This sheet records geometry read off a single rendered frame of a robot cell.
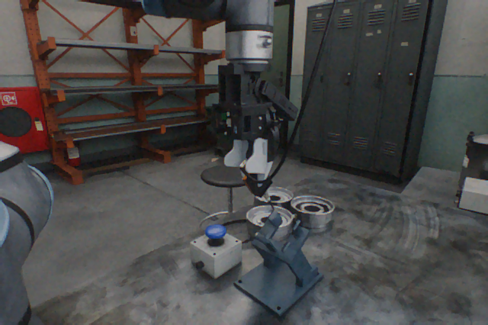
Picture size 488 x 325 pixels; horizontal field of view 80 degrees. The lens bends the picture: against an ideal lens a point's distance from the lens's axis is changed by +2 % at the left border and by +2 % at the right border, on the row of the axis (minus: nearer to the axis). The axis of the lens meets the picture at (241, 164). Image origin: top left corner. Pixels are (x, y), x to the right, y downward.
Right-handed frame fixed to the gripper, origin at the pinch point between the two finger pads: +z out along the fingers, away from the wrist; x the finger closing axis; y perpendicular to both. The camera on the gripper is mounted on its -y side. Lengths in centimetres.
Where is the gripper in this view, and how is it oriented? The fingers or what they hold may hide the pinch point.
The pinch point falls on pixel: (255, 176)
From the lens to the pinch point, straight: 54.6
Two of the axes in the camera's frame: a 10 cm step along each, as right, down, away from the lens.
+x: 7.1, 2.1, -6.7
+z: 0.0, 9.5, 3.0
